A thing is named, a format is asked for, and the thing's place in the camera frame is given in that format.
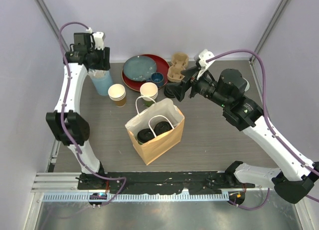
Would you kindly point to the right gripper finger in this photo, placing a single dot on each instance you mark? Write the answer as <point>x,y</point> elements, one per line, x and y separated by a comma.
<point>178,89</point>
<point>188,73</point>

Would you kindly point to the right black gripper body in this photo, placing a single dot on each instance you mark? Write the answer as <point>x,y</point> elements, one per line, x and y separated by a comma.
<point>205,86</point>

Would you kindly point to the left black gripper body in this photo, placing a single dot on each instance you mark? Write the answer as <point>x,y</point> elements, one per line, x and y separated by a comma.
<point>100,59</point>

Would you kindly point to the black cup lid stack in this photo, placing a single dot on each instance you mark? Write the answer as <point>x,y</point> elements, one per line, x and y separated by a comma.
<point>168,93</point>

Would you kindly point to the green paper cup stack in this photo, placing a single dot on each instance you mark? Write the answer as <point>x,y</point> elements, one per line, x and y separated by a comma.
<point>149,93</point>

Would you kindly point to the brown paper cup stack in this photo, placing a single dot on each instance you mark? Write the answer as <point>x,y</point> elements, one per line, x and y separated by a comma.
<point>117,93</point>

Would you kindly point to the brown paper bag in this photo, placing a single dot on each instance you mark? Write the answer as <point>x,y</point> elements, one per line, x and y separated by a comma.
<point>159,144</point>

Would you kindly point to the single green paper cup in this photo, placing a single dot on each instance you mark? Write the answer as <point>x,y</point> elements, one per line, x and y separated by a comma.
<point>139,141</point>

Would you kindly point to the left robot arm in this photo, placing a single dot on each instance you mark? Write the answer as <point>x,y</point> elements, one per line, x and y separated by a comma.
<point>65,122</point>

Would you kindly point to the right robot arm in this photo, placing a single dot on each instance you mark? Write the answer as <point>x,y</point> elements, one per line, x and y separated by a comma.
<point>294,176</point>

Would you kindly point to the white wrapped stirrer bundle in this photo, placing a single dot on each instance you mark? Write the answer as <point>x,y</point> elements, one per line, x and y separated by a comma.
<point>97,73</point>

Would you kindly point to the cardboard cup carrier stack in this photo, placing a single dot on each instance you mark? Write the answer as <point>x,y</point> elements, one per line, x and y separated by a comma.
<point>179,62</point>

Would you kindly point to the light blue cylinder holder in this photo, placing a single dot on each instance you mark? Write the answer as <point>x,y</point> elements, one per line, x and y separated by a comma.
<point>103,84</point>

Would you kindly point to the small dark blue bowl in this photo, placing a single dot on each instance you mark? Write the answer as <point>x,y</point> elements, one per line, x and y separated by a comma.
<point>158,79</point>

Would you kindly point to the red round tray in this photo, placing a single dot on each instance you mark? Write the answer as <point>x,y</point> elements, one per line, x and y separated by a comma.
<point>162,67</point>

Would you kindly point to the pale green ceramic bowl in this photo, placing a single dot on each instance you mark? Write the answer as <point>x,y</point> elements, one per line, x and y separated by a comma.
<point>247,86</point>

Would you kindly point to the blue-grey ceramic plate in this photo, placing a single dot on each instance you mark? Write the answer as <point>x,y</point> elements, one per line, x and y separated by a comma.
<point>139,68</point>

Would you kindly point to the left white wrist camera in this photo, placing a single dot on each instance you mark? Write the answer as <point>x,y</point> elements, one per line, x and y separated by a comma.
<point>98,38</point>

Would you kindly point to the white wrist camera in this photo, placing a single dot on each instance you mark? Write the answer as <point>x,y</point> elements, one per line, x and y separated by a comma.
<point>98,38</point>
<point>201,62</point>

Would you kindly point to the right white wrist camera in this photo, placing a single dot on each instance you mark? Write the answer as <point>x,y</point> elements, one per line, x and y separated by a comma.
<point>201,62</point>

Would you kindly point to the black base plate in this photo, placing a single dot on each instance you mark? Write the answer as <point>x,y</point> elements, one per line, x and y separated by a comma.
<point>162,183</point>

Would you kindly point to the white slotted cable duct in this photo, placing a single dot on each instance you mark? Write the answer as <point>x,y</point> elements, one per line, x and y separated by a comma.
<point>125,198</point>

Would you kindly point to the aluminium frame rail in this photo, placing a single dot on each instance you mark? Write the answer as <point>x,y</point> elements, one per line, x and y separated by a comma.
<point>57,182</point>

